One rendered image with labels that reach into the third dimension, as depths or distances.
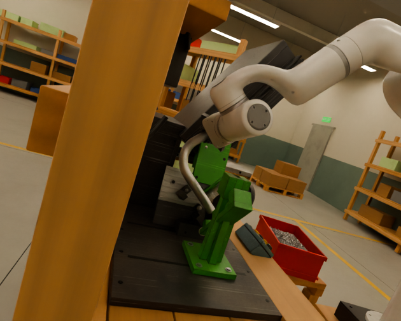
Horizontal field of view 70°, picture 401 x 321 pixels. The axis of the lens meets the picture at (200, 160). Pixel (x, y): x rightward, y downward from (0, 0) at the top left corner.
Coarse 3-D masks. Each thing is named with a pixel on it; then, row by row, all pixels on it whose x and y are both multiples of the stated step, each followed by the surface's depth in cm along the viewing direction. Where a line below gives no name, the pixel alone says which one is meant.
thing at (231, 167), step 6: (180, 150) 118; (192, 156) 114; (192, 162) 113; (228, 162) 129; (228, 168) 118; (234, 168) 119; (240, 168) 124; (234, 174) 119; (240, 174) 120; (246, 174) 120
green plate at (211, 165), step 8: (200, 144) 101; (208, 144) 102; (200, 152) 101; (208, 152) 102; (216, 152) 103; (224, 152) 104; (200, 160) 101; (208, 160) 102; (216, 160) 103; (224, 160) 104; (200, 168) 101; (208, 168) 102; (216, 168) 103; (224, 168) 104; (200, 176) 101; (208, 176) 102; (216, 176) 103; (208, 184) 102
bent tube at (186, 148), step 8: (200, 136) 92; (208, 136) 94; (192, 144) 92; (184, 152) 91; (184, 160) 91; (184, 168) 91; (184, 176) 91; (192, 176) 92; (192, 184) 92; (200, 192) 92; (200, 200) 93; (208, 200) 93; (208, 208) 93
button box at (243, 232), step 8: (248, 224) 111; (240, 232) 110; (248, 232) 107; (256, 232) 107; (248, 240) 103; (256, 240) 101; (248, 248) 100; (256, 248) 99; (264, 248) 100; (264, 256) 100; (272, 256) 101
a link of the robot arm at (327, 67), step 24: (336, 48) 66; (240, 72) 66; (264, 72) 65; (288, 72) 66; (312, 72) 66; (336, 72) 66; (216, 96) 67; (240, 96) 67; (288, 96) 69; (312, 96) 68
